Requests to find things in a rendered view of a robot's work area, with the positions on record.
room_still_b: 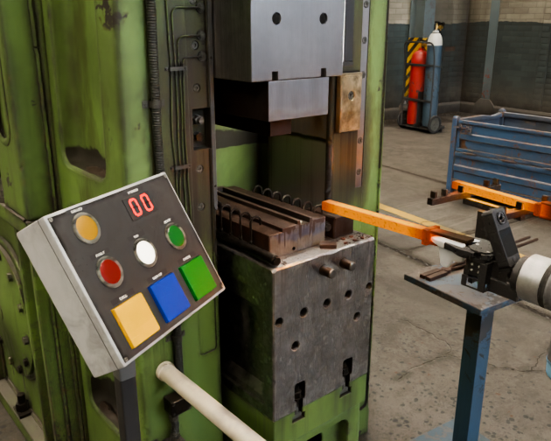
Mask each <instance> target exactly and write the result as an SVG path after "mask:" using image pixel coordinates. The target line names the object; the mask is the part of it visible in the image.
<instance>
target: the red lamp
mask: <svg viewBox="0 0 551 441"><path fill-rule="evenodd" d="M100 271H101V276H102V277H103V279H104V280H105V281H106V282H108V283H110V284H116V283H118V282H119V280H120V278H121V271H120V268H119V266H118V265H117V264H116V262H114V261H112V260H109V259H107V260H104V261H103V262H102V263H101V267H100Z"/></svg>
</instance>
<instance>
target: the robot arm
mask: <svg viewBox="0 0 551 441"><path fill-rule="evenodd" d="M481 216H482V219H483V222H484V224H485V229H486V232H487V234H488V237H489V240H490V241H487V240H485V239H481V238H477V237H472V236H469V237H472V238H475V239H474V241H473V242H472V243H471V245H469V246H468V247H465V243H462V242H459V241H453V240H451V239H447V238H444V237H442V236H438V235H436V236H432V237H431V241H432V242H434V243H435V244H436V245H437V246H438V248H439V255H440V263H441V264H442V266H443V267H445V268H448V267H449V266H450V265H451V264H452V262H453V261H455V262H456V263H460V262H463V261H464V260H465V258H466V264H465V265H464V273H463V274H462V279H461V285H464V286H466V287H469V288H471V289H473V290H475V291H479V292H482V293H485V292H487V291H489V292H492V293H495V294H497V295H500V296H501V297H504V298H508V299H510V300H512V301H515V302H516V301H518V300H519V298H520V299H522V300H524V301H527V302H528V303H531V304H534V305H538V306H539V307H542V308H544V309H547V310H549V311H551V259H550V258H547V257H545V256H542V255H531V256H530V257H529V256H526V255H525V256H522V257H521V258H520V254H519V251H518V249H517V246H516V243H515V240H514V238H513V233H512V230H511V228H510V225H509V222H508V219H507V217H506V212H505V209H504V208H503V207H496V208H493V209H490V210H488V211H485V212H483V213H482V214H481ZM467 277H468V283H471V284H472V283H475V282H476V281H478V282H477V284H478V288H475V287H472V286H470V285H468V284H467ZM485 285H486V288H485ZM546 359H547V365H546V372H547V375H548V377H549V378H550V380H551V340H550V345H549V349H548V355H547V357H546Z"/></svg>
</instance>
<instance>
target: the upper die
mask: <svg viewBox="0 0 551 441"><path fill-rule="evenodd" d="M213 84H214V111H215V112H220V113H224V114H229V115H234V116H242V117H246V118H251V119H256V120H261V121H265V122H274V121H281V120H288V119H294V118H301V117H307V116H320V115H327V114H328V95H329V77H323V76H321V77H317V78H306V79H295V80H272V81H263V82H245V81H237V80H224V79H217V78H213Z"/></svg>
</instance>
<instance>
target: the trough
mask: <svg viewBox="0 0 551 441"><path fill-rule="evenodd" d="M217 191H220V192H223V193H226V194H229V195H232V196H234V197H236V198H239V199H242V200H245V201H248V202H251V203H254V204H256V205H258V206H261V207H266V208H268V209H270V210H273V211H276V212H278V213H281V214H285V215H288V216H290V217H293V218H295V219H298V220H300V221H302V222H301V225H303V224H306V223H310V217H307V216H304V215H301V214H299V213H294V212H292V211H290V210H287V209H284V208H281V207H278V206H274V205H272V204H269V203H267V202H264V201H261V200H258V199H254V198H252V197H249V196H247V195H244V194H241V193H238V192H234V191H232V190H229V189H226V188H224V187H222V188H218V189H217Z"/></svg>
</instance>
